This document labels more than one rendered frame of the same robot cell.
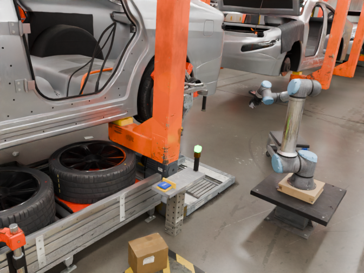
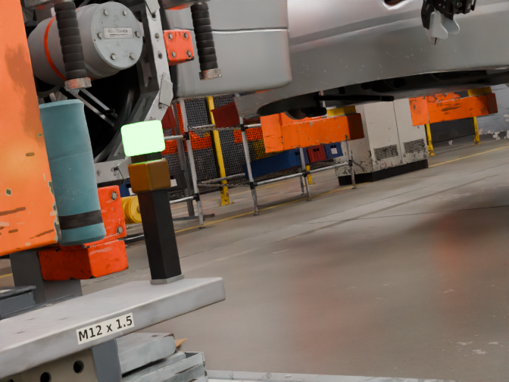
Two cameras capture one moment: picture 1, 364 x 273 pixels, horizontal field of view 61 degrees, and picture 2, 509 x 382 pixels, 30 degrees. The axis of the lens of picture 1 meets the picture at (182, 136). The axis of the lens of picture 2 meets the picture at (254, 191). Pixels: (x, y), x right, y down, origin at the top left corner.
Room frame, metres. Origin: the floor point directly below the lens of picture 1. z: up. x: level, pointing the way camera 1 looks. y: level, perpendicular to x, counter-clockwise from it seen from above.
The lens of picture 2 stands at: (0.94, -0.31, 0.61)
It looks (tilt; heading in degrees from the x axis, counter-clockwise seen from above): 3 degrees down; 2
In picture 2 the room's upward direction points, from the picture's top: 9 degrees counter-clockwise
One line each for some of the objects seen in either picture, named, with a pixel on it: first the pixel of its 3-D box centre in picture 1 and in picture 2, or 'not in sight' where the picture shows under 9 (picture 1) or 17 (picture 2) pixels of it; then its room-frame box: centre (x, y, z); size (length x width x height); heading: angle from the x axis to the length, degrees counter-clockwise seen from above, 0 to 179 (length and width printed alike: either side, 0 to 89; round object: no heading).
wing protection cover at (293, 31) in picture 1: (288, 36); not in sight; (5.35, -1.61, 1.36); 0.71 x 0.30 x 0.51; 142
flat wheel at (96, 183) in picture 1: (93, 168); not in sight; (2.19, 0.68, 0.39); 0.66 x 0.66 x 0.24
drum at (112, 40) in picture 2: (179, 99); (82, 45); (2.79, 0.05, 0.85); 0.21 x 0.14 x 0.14; 52
